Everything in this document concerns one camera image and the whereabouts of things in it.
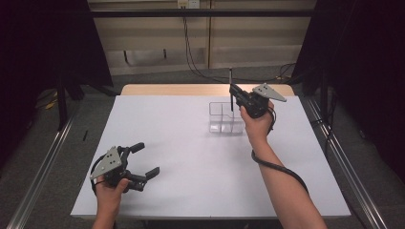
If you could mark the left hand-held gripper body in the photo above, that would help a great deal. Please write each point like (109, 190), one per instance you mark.
(110, 162)

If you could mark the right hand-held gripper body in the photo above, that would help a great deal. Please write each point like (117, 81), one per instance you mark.
(259, 101)

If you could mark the thin black pen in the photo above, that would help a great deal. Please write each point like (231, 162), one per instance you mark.
(231, 76)

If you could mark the clear plastic organizer box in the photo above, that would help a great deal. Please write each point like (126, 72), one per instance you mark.
(223, 120)

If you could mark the person's right hand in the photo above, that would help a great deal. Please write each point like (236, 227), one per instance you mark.
(258, 127)

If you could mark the person's left hand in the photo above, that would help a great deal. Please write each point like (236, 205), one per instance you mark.
(110, 197)

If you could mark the small black stick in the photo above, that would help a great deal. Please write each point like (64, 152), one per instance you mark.
(85, 135)

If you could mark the white table cover board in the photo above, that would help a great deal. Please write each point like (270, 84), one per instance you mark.
(191, 171)

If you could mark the yellow floor item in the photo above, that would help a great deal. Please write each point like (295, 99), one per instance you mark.
(51, 104)

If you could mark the black curtain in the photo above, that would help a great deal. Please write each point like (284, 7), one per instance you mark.
(41, 57)
(366, 63)

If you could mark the aluminium floor rail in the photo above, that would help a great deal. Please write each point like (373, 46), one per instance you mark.
(44, 168)
(344, 165)

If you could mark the black metal stand post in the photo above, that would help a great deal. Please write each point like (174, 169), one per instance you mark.
(61, 105)

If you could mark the black horizontal frame bar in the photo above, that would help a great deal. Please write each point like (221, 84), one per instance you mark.
(197, 13)

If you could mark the white wall outlet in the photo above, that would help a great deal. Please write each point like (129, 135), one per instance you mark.
(188, 3)

